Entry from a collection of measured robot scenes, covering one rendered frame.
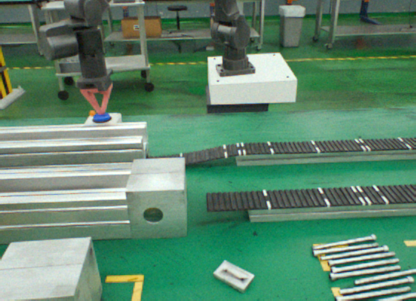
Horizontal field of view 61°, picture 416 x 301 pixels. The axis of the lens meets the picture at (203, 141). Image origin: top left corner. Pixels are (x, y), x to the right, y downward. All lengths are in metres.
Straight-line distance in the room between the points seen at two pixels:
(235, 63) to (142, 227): 0.71
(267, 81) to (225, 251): 0.67
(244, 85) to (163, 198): 0.64
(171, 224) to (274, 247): 0.17
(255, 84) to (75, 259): 0.81
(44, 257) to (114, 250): 0.15
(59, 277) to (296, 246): 0.35
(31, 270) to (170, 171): 0.25
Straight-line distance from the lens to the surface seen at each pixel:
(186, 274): 0.55
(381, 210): 0.70
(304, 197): 0.65
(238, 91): 1.12
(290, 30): 5.65
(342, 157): 0.84
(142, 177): 0.58
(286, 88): 1.15
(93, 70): 0.85
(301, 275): 0.56
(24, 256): 0.49
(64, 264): 0.46
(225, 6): 1.10
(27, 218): 0.63
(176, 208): 0.57
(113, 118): 0.92
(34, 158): 0.80
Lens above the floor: 1.18
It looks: 27 degrees down
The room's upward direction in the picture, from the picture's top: 2 degrees counter-clockwise
